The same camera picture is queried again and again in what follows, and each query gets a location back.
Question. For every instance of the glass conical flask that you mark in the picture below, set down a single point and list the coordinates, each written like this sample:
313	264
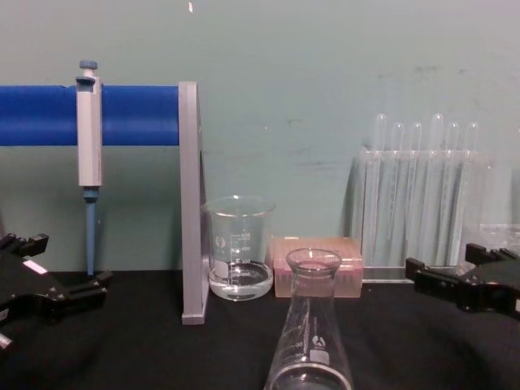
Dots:
310	325

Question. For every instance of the black table cloth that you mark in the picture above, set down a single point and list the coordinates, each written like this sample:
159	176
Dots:
162	357

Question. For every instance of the clear test tube rack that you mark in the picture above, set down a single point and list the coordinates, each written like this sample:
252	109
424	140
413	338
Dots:
422	227

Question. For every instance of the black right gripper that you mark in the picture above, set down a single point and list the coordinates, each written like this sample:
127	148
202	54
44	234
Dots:
493	290

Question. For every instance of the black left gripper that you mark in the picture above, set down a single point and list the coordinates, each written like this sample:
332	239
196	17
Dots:
20	284

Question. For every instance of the grey stand upright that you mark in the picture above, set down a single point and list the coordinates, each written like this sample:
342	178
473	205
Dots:
191	203

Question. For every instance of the glass beaker with water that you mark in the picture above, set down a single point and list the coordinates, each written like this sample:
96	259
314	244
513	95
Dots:
239	260

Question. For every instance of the grey and blue pipette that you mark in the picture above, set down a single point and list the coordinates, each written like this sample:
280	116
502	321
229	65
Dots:
89	154

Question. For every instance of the pink pipette tip box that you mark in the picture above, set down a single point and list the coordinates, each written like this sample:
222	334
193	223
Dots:
349	260

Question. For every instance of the clear test tube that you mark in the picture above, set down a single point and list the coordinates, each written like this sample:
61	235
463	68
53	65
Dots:
397	138
436	134
415	138
381	134
451	138

